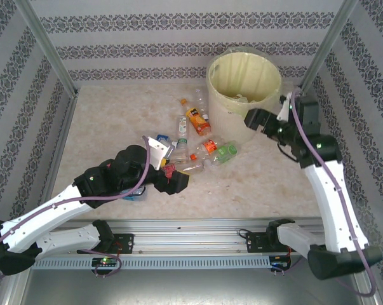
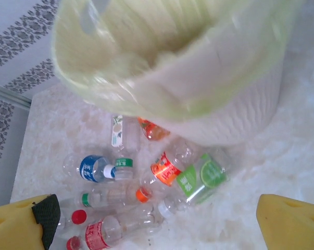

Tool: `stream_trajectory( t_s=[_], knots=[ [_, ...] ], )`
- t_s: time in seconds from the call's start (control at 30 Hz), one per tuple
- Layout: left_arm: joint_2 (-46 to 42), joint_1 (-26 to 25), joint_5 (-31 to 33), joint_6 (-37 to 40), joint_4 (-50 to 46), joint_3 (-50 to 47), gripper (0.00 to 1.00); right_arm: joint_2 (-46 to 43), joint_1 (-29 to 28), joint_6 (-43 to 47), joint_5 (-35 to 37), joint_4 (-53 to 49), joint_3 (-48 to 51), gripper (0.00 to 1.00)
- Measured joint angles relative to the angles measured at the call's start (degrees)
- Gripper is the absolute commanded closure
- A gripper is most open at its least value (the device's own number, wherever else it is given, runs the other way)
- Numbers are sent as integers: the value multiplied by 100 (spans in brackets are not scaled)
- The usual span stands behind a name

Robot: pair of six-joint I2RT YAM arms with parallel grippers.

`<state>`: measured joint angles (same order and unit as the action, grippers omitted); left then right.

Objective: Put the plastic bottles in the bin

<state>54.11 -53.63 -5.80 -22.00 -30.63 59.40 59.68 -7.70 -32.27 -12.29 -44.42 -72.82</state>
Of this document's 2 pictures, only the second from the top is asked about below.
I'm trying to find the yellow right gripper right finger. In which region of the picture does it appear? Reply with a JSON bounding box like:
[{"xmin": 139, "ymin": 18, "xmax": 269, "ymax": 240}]
[{"xmin": 255, "ymin": 194, "xmax": 314, "ymax": 250}]

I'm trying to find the white ribbed bin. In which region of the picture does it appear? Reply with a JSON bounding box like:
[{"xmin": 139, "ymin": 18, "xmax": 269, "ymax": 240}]
[{"xmin": 132, "ymin": 31, "xmax": 293, "ymax": 149}]

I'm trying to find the clear bottle orange label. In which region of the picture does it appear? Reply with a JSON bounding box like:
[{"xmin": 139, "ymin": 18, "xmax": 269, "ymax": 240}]
[{"xmin": 134, "ymin": 142, "xmax": 199, "ymax": 204}]

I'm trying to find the pale green bin liner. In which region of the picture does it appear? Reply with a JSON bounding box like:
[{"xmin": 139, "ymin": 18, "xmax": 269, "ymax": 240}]
[{"xmin": 51, "ymin": 0, "xmax": 303, "ymax": 124}]

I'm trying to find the clear bottle green lime label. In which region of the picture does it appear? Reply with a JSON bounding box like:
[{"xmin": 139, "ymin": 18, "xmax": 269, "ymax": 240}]
[{"xmin": 158, "ymin": 152, "xmax": 232, "ymax": 218}]

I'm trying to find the clear bottle red cap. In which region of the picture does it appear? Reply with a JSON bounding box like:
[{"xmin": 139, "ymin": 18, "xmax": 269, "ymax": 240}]
[{"xmin": 56, "ymin": 208, "xmax": 89, "ymax": 235}]

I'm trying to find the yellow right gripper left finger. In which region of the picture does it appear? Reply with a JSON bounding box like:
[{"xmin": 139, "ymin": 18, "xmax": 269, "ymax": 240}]
[{"xmin": 0, "ymin": 194, "xmax": 61, "ymax": 250}]

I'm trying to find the aluminium frame post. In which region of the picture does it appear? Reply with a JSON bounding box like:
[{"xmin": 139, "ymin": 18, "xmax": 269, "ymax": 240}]
[{"xmin": 0, "ymin": 81, "xmax": 32, "ymax": 109}]

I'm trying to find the clear bottle white leaf label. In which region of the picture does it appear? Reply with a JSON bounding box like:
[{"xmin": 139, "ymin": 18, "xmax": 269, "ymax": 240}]
[{"xmin": 110, "ymin": 114, "xmax": 141, "ymax": 182}]

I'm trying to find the clear bottle red cola label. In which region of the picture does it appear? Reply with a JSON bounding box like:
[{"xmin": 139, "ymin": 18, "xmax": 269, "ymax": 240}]
[{"xmin": 66, "ymin": 205, "xmax": 166, "ymax": 250}]

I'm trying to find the orange juice bottle yellow cap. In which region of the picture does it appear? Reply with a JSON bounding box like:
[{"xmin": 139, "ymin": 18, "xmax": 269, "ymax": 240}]
[{"xmin": 137, "ymin": 116, "xmax": 171, "ymax": 142}]

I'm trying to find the clear bottle dark blue label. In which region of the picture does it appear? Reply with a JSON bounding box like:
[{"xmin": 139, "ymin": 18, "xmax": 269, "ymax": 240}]
[{"xmin": 62, "ymin": 154, "xmax": 117, "ymax": 183}]

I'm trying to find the clear square bottle green band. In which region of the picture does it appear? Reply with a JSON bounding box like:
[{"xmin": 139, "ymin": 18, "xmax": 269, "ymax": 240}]
[{"xmin": 59, "ymin": 182, "xmax": 141, "ymax": 209}]

